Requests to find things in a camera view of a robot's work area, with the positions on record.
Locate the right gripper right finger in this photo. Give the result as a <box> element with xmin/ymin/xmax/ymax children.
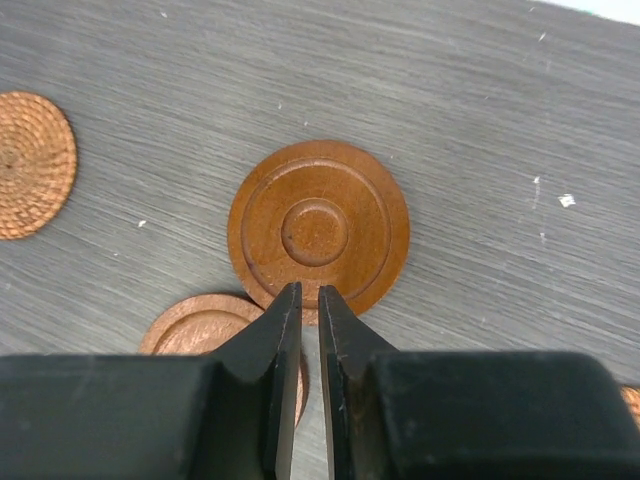
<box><xmin>318</xmin><ymin>286</ymin><xmax>396</xmax><ymax>479</ymax></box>

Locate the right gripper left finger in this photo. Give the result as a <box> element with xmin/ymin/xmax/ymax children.
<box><xmin>189</xmin><ymin>282</ymin><xmax>302</xmax><ymax>479</ymax></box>

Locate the brown wooden coaster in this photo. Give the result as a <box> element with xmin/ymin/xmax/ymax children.
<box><xmin>227</xmin><ymin>139</ymin><xmax>410</xmax><ymax>325</ymax></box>
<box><xmin>138</xmin><ymin>294</ymin><xmax>308</xmax><ymax>429</ymax></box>

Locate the woven rattan coaster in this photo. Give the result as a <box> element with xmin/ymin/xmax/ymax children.
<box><xmin>1</xmin><ymin>91</ymin><xmax>78</xmax><ymax>240</ymax></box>
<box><xmin>621</xmin><ymin>386</ymin><xmax>640</xmax><ymax>426</ymax></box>

